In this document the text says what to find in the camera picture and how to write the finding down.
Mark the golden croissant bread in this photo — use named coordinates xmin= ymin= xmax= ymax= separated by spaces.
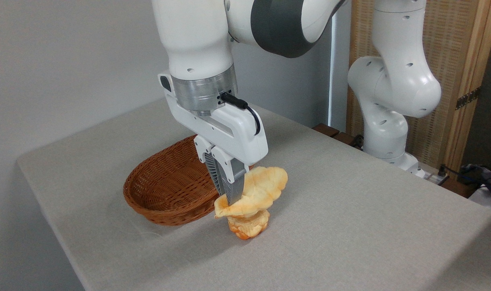
xmin=214 ymin=166 xmax=289 ymax=219

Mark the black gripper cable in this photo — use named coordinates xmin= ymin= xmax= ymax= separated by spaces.
xmin=220 ymin=92 xmax=261 ymax=136

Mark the round golden bread bun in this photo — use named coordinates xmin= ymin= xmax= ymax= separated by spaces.
xmin=228 ymin=209 xmax=270 ymax=240

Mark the black power cable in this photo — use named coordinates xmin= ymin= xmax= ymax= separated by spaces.
xmin=437 ymin=164 xmax=491 ymax=190

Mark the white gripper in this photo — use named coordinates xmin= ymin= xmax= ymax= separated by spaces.
xmin=158 ymin=72 xmax=269 ymax=206

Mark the dark metal screen hinge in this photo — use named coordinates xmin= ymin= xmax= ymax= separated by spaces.
xmin=455 ymin=87 xmax=481 ymax=110

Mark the brown oval wicker basket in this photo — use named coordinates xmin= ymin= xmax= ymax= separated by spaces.
xmin=123 ymin=135 xmax=230 ymax=226

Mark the grey tablecloth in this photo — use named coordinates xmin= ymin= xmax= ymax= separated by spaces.
xmin=16 ymin=97 xmax=491 ymax=291

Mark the white power strip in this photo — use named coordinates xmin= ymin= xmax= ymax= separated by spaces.
xmin=415 ymin=168 xmax=450 ymax=186

